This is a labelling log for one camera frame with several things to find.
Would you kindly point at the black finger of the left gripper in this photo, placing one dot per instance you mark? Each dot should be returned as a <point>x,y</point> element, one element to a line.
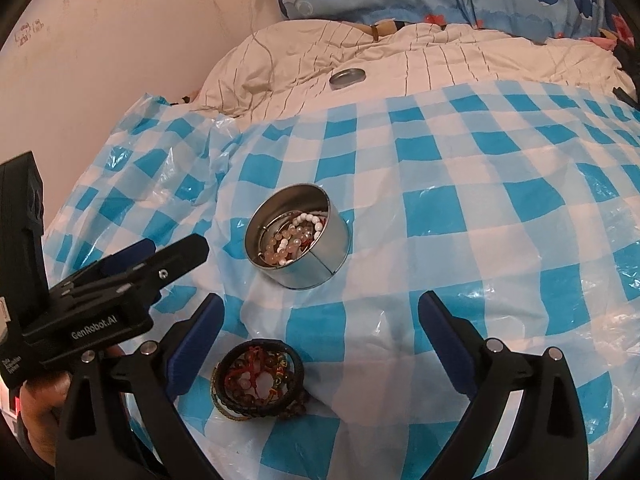
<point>154,273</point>
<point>118,262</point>

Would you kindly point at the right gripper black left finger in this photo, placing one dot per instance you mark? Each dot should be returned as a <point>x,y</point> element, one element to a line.
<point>119,420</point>

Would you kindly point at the round silver tin can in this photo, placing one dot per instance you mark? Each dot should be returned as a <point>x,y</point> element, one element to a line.
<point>324,236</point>

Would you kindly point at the engraved silver bangle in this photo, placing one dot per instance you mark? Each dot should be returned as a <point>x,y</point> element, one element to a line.
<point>279,243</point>

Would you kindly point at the person's left hand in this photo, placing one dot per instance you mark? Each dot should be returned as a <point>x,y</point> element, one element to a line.
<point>42,401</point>

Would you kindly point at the blue checkered plastic sheet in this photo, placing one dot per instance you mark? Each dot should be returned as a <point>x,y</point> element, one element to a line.
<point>517,203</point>

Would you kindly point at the cream striped duvet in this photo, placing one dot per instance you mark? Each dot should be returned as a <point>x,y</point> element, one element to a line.
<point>283,70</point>

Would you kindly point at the silver tin lid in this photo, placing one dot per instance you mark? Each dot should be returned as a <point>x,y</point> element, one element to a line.
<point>346,78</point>

